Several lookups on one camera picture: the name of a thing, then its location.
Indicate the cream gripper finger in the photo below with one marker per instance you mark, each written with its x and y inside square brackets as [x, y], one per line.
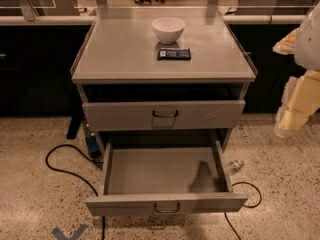
[286, 45]
[300, 100]

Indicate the grey drawer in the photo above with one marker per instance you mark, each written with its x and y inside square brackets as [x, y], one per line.
[125, 116]
[164, 180]

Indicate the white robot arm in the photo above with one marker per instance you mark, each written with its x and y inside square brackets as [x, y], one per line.
[307, 50]

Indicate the grey top drawer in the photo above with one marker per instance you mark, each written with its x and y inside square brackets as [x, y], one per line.
[125, 116]

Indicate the grey drawer cabinet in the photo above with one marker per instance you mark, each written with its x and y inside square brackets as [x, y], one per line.
[119, 60]

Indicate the long white counter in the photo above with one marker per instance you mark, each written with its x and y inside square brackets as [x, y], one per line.
[87, 20]

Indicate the white ceramic bowl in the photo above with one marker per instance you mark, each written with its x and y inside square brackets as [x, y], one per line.
[168, 29]

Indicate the dark blue snack bar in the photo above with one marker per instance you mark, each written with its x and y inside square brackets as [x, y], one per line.
[174, 54]

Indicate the blue power adapter box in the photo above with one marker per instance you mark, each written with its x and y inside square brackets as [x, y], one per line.
[93, 147]

